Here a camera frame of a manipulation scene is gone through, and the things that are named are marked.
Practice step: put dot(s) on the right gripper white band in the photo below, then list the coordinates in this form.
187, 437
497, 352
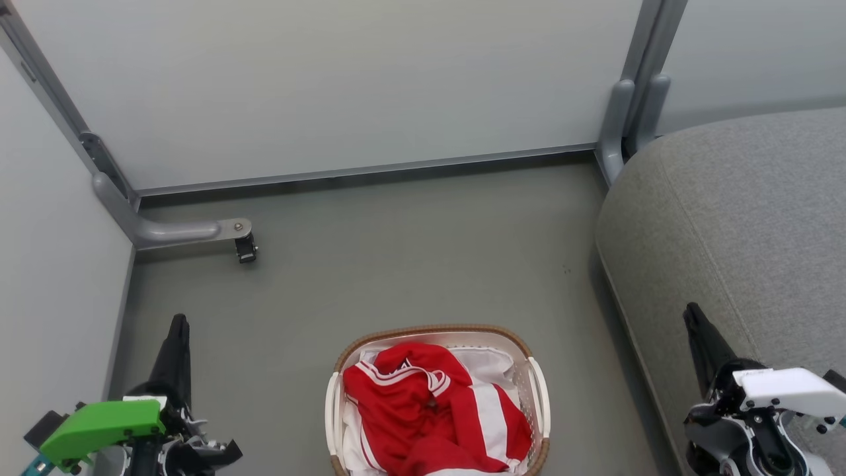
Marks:
786, 390

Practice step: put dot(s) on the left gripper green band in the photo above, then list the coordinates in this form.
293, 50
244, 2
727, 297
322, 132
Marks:
99, 426

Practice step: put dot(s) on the red and white jersey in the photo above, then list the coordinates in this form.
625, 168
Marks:
410, 410

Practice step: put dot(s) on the grey fabric sofa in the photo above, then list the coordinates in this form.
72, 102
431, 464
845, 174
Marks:
740, 225

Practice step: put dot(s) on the grey metal partition foot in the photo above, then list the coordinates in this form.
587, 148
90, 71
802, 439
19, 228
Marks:
172, 231

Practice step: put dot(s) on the black caster wheel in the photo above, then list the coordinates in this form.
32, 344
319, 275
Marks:
246, 250

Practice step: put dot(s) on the white laundry basket brown rim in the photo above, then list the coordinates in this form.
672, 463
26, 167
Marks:
436, 328

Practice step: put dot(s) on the grey partition bottom rail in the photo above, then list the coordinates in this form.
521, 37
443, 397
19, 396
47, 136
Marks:
363, 170

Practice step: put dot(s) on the grey partition corner post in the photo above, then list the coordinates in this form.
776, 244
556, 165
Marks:
66, 109

